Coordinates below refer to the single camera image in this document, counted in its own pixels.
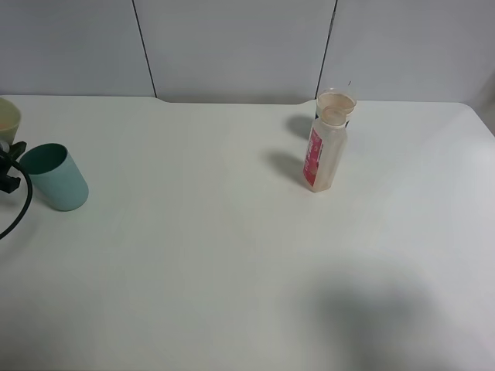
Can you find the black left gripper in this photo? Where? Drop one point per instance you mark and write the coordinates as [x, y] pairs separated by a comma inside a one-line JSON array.
[[8, 184]]

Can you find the pale green plastic cup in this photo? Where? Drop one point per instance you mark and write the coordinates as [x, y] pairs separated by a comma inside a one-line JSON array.
[[10, 117]]

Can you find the clear plastic drink bottle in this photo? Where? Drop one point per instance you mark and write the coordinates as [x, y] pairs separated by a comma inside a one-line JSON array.
[[327, 140]]

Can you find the teal plastic cup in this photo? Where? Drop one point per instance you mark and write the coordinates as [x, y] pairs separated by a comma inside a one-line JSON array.
[[55, 176]]

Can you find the blue white paper cup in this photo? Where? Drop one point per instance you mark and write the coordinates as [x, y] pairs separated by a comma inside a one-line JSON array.
[[341, 100]]

